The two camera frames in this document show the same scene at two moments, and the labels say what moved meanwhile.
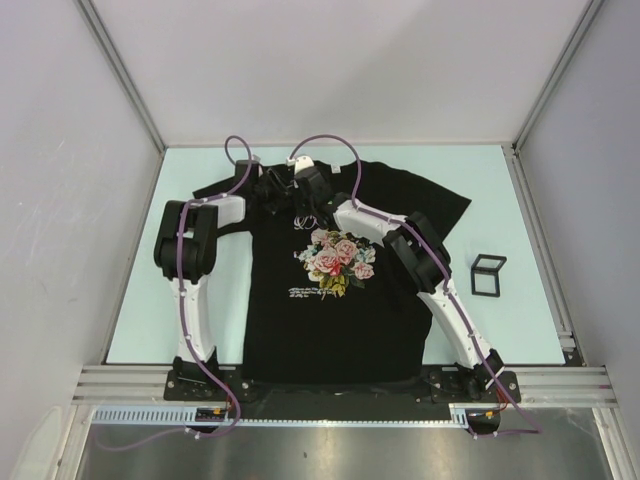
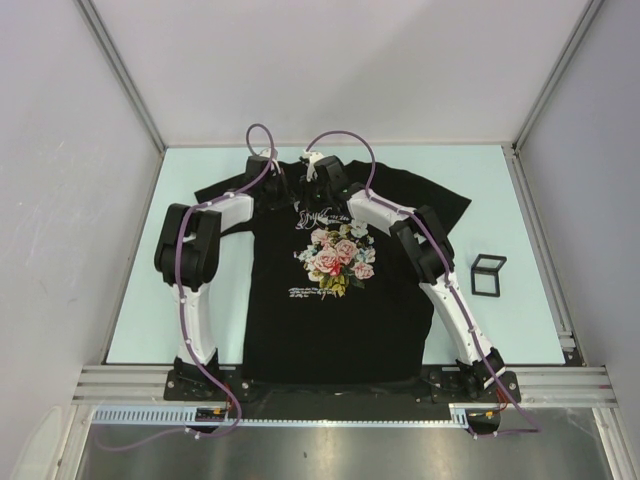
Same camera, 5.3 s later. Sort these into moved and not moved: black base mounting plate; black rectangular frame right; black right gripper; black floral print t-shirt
Moved: black right gripper
Not moved: black floral print t-shirt; black rectangular frame right; black base mounting plate
